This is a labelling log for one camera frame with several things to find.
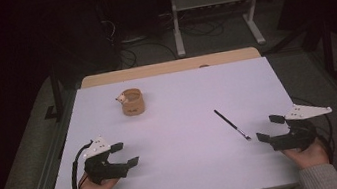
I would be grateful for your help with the person's right hand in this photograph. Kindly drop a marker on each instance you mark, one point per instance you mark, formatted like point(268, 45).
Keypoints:
point(310, 157)

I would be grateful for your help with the brown round cup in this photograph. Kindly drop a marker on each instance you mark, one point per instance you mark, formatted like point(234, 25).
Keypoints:
point(133, 108)

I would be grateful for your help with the black metal stand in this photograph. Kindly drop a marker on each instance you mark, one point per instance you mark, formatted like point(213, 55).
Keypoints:
point(329, 50)
point(55, 91)

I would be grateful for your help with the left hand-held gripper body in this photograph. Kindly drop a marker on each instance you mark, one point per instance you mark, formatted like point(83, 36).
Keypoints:
point(100, 170)

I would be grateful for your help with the black makeup brush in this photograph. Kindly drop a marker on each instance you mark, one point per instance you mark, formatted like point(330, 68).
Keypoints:
point(231, 124)

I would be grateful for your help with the wooden table edge strip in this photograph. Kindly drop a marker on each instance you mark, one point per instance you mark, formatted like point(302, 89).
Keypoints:
point(169, 67)

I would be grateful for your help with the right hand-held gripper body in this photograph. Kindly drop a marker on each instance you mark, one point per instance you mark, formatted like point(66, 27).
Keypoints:
point(300, 135)

